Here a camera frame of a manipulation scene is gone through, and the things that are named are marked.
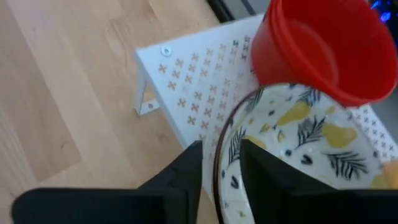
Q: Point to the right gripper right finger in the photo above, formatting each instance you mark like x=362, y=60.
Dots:
x=280, y=199

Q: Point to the patterned ceramic bowl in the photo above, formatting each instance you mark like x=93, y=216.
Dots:
x=311, y=137

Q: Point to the black aluminium table frame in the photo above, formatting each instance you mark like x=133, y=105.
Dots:
x=220, y=9

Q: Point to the white perforated metal shelf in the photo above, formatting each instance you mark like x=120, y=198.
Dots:
x=192, y=77

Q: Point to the red plastic bowl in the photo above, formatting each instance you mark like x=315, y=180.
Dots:
x=335, y=40
x=281, y=46
x=262, y=62

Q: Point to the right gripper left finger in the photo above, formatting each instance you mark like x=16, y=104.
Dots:
x=168, y=205

